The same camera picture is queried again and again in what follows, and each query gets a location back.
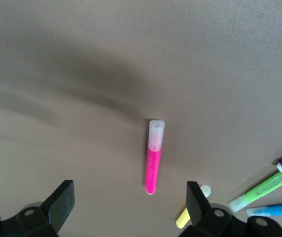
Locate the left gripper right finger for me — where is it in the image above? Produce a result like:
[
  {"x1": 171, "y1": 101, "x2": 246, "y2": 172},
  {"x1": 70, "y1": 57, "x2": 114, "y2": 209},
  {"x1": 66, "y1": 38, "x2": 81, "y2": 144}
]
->
[{"x1": 179, "y1": 181, "x2": 233, "y2": 237}]

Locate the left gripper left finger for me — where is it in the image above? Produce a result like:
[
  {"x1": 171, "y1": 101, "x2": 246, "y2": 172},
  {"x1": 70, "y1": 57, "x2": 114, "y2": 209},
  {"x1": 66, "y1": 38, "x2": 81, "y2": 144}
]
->
[{"x1": 15, "y1": 180, "x2": 76, "y2": 237}]

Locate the pink marker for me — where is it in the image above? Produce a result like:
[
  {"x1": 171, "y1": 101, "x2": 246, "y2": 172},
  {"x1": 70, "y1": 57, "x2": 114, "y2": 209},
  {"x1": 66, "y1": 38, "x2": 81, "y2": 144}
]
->
[{"x1": 144, "y1": 119, "x2": 166, "y2": 196}]

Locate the yellow marker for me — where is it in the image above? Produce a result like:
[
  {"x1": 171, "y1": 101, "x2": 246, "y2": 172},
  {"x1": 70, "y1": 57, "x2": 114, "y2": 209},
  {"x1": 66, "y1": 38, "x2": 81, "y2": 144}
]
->
[{"x1": 176, "y1": 185, "x2": 212, "y2": 229}]

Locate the green marker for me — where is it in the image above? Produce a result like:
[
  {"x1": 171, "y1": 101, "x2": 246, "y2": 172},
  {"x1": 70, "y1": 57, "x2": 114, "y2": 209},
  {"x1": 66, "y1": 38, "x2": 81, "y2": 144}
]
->
[{"x1": 228, "y1": 167, "x2": 282, "y2": 213}]

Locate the blue marker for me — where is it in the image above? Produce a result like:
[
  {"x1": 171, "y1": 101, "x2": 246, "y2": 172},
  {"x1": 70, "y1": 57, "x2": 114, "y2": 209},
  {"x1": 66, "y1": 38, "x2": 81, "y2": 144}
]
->
[{"x1": 246, "y1": 201, "x2": 282, "y2": 218}]

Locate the brown table cover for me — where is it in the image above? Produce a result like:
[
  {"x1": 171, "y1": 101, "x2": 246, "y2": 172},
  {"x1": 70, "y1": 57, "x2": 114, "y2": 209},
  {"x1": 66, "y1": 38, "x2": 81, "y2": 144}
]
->
[{"x1": 0, "y1": 0, "x2": 282, "y2": 237}]

